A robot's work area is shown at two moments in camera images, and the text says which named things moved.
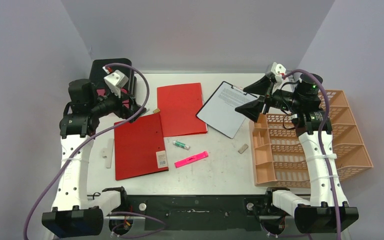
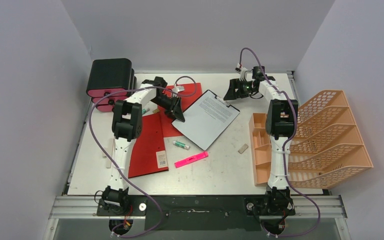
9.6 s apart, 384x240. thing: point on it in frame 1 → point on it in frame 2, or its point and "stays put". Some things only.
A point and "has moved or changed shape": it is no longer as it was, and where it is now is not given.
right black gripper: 266,98 → 237,88
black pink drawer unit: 97,74 stays put
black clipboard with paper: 218,110 has moved or changed shape
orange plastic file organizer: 277,157 stays put
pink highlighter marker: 191,159 stays put
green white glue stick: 181,144 stays put
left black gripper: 124,112 → 175,110
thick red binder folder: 139,148 stays put
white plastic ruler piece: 107,153 stays put
